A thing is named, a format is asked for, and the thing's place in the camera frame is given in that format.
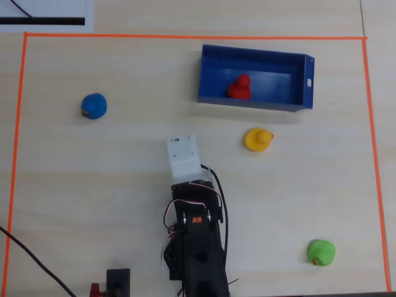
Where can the white paper with black stripe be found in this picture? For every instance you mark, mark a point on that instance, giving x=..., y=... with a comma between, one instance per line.
x=46, y=9

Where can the blue plastic box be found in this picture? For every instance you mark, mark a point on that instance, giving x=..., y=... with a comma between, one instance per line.
x=272, y=83

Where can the black clamp with red knob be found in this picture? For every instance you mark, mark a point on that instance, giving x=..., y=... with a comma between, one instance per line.
x=117, y=281

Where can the red rubber duck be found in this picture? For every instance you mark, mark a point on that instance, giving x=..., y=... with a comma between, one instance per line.
x=239, y=88

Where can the green ball toy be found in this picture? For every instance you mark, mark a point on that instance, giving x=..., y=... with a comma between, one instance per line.
x=321, y=252

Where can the yellow rubber duck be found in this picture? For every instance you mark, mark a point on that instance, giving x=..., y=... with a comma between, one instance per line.
x=258, y=140

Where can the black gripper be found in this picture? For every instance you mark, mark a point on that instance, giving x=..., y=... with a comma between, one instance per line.
x=198, y=182

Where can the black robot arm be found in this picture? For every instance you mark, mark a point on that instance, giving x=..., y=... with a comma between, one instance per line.
x=201, y=247

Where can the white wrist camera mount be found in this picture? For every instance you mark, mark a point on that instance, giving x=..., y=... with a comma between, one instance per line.
x=184, y=154

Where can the blue ball toy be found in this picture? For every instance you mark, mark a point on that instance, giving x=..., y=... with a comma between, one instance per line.
x=94, y=105

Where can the orange tape strip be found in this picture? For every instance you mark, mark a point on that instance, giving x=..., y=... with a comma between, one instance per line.
x=15, y=148
x=185, y=36
x=374, y=154

